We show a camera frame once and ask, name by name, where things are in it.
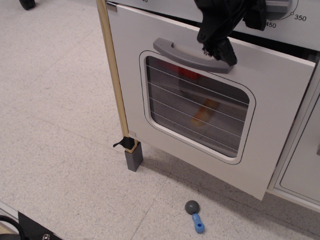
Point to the white toy oven door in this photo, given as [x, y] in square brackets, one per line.
[232, 122]

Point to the black tape strip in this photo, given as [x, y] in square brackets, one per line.
[126, 142]

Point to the grey oven door handle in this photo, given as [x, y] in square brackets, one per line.
[167, 49]

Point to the silver door hinge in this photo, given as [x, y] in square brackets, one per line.
[111, 6]

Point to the grey cabinet foot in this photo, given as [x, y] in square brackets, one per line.
[134, 160]

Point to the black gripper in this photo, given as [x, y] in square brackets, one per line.
[220, 17]

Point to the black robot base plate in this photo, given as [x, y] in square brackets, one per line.
[35, 231]

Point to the blue grey toy scoop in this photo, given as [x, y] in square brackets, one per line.
[192, 207]

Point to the white toy kitchen cabinet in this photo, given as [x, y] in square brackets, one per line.
[231, 87]

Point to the toy bread loaf inside oven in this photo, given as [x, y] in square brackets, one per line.
[204, 113]

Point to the black caster wheel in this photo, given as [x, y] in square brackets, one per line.
[27, 4]

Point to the grey oven temperature knob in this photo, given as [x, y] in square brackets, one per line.
[278, 6]

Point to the white right cabinet door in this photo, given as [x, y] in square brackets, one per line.
[300, 174]

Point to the light wooden side post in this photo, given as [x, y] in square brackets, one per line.
[110, 52]

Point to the red toy item inside oven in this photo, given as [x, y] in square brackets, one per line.
[185, 73]

